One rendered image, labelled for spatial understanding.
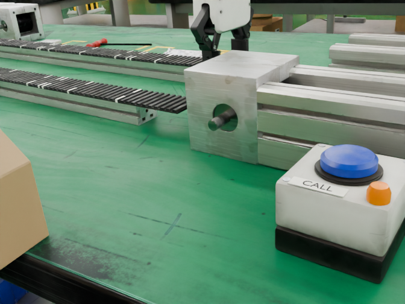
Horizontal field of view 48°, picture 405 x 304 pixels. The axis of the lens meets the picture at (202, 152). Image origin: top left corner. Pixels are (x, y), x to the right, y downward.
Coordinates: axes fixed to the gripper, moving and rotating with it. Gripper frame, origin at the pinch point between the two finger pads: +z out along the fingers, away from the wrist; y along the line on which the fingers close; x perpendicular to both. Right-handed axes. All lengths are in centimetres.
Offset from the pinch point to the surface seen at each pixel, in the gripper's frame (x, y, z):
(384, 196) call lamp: 34.5, 35.5, -2.6
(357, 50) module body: 22.6, 4.9, -4.4
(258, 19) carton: -177, -329, 51
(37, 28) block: -74, -17, 1
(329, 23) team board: -82, -264, 41
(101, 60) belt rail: -27.9, 2.0, 1.7
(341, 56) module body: 20.7, 4.9, -3.5
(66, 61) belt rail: -38.8, 2.0, 2.8
